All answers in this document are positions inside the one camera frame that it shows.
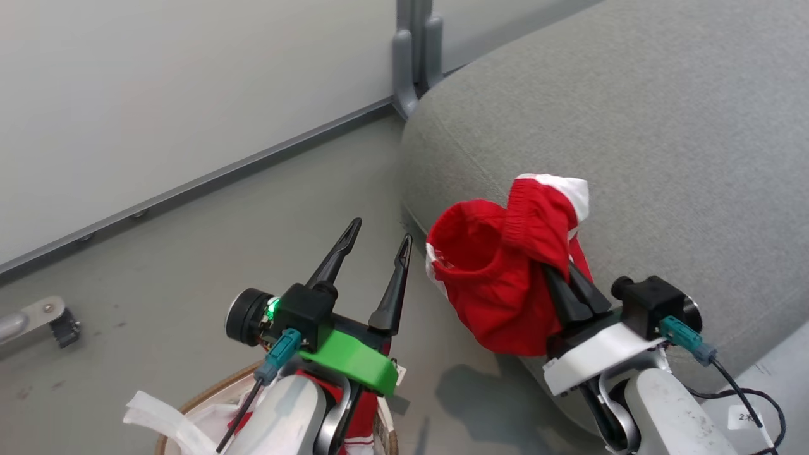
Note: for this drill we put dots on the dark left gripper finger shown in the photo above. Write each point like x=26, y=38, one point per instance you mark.
x=335, y=256
x=395, y=287

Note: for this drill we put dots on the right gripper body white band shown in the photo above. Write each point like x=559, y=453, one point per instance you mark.
x=600, y=354

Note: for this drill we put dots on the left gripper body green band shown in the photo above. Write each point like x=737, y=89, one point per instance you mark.
x=354, y=363

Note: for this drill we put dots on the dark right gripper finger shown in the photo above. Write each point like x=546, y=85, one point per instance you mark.
x=591, y=291
x=565, y=300

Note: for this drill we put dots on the red shorts with white trim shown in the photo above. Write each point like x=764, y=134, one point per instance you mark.
x=505, y=278

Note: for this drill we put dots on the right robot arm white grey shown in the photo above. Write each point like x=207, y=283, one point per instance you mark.
x=670, y=417

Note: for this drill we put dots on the round wicker laundry basket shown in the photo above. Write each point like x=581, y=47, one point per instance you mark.
x=208, y=395

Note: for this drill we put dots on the white cloth basket liner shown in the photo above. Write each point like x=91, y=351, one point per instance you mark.
x=170, y=420

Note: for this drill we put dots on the grey fabric sofa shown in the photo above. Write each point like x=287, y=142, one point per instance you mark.
x=632, y=126

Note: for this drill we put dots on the metal foot with black caster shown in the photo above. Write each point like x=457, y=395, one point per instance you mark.
x=38, y=319

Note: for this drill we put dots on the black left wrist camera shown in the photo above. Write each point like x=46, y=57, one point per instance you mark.
x=297, y=309

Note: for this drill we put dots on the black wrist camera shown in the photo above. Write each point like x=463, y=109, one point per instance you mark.
x=297, y=309
x=657, y=300

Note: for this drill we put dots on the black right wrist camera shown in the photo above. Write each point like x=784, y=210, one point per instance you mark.
x=657, y=300

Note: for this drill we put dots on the grey metal floor rail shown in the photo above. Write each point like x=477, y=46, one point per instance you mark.
x=189, y=186

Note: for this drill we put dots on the grey upright bracket post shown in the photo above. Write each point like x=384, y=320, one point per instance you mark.
x=414, y=57

